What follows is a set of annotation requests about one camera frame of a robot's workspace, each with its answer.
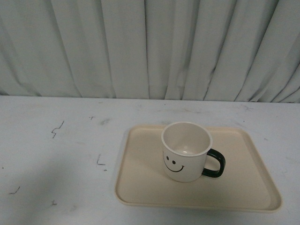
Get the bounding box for white pleated curtain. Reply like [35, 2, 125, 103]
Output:
[0, 0, 300, 103]

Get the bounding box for beige plastic tray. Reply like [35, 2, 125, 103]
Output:
[115, 125, 282, 212]

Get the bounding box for white smiley mug black handle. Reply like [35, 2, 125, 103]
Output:
[161, 122, 226, 182]

